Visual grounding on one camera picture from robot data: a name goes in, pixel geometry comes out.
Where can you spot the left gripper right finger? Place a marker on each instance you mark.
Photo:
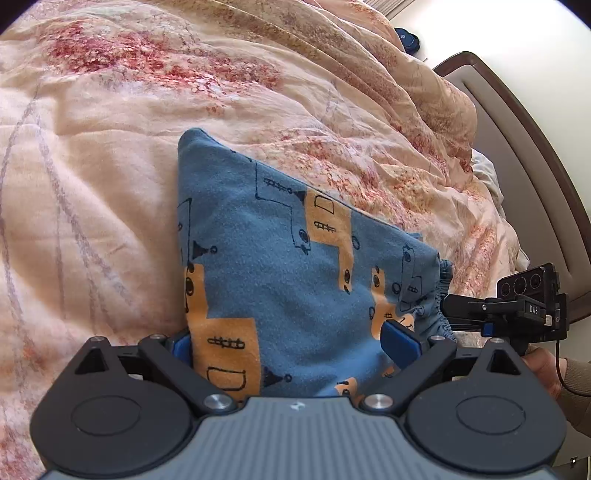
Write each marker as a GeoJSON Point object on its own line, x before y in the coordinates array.
{"type": "Point", "coordinates": [464, 411]}

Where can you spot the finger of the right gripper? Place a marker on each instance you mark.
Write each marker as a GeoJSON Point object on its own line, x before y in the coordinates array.
{"type": "Point", "coordinates": [463, 313]}

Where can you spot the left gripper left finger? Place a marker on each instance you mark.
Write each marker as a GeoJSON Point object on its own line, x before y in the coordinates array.
{"type": "Point", "coordinates": [118, 411]}

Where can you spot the blue patterned pants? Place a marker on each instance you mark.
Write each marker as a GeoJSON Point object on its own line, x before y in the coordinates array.
{"type": "Point", "coordinates": [286, 288]}

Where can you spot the right hand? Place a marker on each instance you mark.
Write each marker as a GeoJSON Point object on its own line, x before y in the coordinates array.
{"type": "Point", "coordinates": [547, 368]}

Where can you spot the brown right sleeve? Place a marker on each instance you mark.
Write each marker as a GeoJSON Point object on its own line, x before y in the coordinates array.
{"type": "Point", "coordinates": [575, 402]}

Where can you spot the white brown headboard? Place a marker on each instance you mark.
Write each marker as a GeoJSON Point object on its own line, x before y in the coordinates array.
{"type": "Point", "coordinates": [540, 200]}

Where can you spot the white pillow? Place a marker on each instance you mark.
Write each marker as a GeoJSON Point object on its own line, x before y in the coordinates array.
{"type": "Point", "coordinates": [485, 171]}

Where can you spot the pink floral duvet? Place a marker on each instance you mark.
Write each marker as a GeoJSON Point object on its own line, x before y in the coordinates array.
{"type": "Point", "coordinates": [95, 96]}

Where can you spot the blue round object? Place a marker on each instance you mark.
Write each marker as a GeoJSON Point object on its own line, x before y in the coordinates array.
{"type": "Point", "coordinates": [410, 41]}

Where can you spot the pleated window curtain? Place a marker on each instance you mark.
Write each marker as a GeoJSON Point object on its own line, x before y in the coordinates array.
{"type": "Point", "coordinates": [389, 8]}

